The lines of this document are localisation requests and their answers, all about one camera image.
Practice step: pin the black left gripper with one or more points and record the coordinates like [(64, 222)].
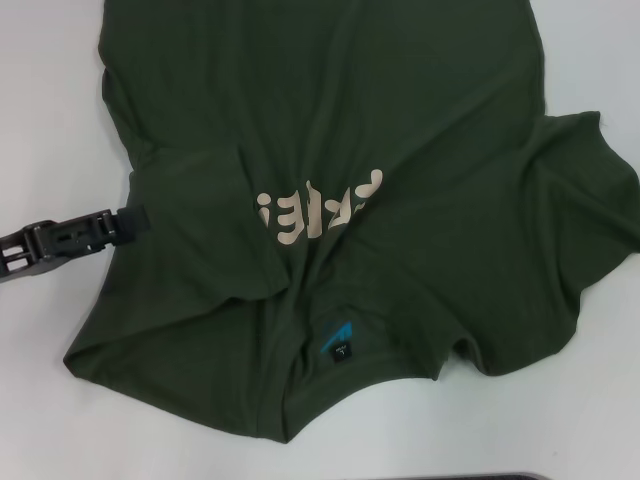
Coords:
[(20, 265)]

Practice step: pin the dark green printed t-shirt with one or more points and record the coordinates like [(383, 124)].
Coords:
[(375, 125)]

